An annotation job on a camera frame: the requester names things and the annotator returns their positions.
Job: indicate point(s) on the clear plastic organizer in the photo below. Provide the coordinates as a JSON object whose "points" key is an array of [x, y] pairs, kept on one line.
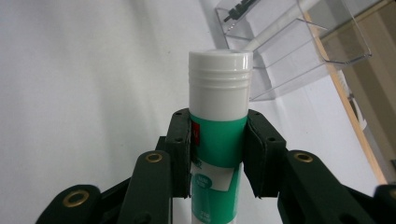
{"points": [[274, 84]]}

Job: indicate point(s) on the wooden table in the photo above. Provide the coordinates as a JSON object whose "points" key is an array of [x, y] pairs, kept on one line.
{"points": [[356, 124]]}

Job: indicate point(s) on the green and white glue stick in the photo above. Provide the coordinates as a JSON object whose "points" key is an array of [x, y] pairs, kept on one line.
{"points": [[218, 93]]}

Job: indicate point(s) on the wooden desk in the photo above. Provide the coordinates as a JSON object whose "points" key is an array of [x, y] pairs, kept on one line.
{"points": [[373, 93]]}

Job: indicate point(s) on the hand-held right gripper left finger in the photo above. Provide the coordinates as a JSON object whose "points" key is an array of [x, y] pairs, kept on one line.
{"points": [[179, 149]]}

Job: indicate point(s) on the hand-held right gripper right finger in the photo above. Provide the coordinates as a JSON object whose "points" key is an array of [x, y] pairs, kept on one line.
{"points": [[264, 155]]}

